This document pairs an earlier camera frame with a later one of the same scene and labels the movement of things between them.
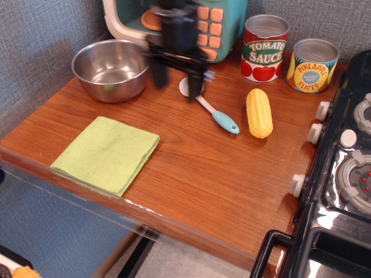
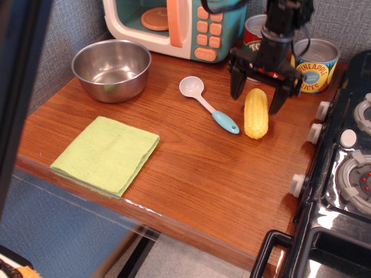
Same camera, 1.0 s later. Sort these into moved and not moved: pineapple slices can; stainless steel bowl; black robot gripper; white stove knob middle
Moved: black robot gripper
Not moved: white stove knob middle; pineapple slices can; stainless steel bowl
